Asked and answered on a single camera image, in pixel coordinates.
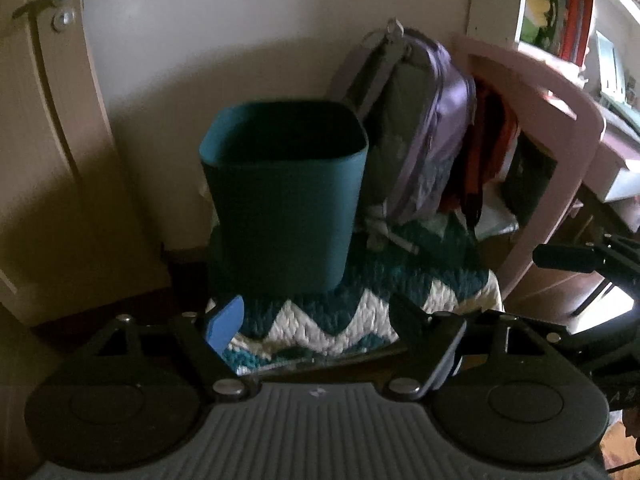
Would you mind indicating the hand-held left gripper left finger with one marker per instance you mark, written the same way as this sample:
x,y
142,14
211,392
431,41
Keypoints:
x,y
222,325

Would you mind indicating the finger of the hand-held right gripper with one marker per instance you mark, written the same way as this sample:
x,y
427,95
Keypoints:
x,y
565,257

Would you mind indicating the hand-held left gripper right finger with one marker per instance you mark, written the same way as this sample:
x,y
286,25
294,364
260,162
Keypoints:
x,y
446,360

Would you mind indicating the teal bin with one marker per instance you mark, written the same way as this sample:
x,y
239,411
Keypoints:
x,y
280,210

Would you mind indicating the teal and white zigzag rug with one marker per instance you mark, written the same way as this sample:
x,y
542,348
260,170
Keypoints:
x,y
320,330

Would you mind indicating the white desk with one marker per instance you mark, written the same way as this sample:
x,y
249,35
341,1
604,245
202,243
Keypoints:
x,y
617,160

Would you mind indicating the red and black bag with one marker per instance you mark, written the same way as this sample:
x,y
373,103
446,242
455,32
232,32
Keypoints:
x,y
480,160

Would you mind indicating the pink chair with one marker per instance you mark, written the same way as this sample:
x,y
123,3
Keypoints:
x,y
565,110

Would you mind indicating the purple backpack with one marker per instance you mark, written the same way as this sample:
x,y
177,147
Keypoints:
x,y
425,125

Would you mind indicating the red books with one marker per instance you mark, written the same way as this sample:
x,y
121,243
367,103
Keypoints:
x,y
577,20

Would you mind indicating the cream door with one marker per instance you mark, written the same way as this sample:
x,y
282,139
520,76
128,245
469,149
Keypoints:
x,y
50,160

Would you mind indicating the green book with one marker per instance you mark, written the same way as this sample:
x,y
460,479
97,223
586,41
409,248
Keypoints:
x,y
542,10

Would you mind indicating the white bookshelf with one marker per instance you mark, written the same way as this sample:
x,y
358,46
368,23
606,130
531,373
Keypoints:
x,y
492,0

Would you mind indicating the metal door lock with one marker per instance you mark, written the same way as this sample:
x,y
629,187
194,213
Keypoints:
x,y
63,19

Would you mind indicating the white picture frame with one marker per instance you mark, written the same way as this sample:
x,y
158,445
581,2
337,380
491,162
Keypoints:
x,y
609,62

